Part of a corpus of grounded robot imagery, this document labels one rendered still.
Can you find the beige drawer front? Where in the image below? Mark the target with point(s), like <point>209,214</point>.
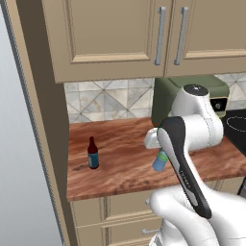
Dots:
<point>128,235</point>
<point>125,203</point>

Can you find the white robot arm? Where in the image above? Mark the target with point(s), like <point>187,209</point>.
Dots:
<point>205,128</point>

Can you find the beige tall side panel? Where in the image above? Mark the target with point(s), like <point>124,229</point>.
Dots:
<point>44,112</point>

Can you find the brown bottle with blue label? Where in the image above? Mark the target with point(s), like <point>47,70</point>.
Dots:
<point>93,158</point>

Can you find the beige wall cupboard door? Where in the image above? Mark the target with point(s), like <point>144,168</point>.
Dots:
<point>217,32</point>
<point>109,35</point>

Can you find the black hob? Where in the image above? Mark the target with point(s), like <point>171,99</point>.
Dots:
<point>235,128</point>

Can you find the black oven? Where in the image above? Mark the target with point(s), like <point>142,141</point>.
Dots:
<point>242,190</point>

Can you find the green toaster oven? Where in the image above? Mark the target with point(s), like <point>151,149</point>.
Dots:
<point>166,96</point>

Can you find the grey fridge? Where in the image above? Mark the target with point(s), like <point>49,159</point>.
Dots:
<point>19,144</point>

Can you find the blue bottle with green band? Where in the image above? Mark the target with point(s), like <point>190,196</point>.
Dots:
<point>159,162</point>

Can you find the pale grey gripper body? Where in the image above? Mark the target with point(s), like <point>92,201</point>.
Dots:
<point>151,139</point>

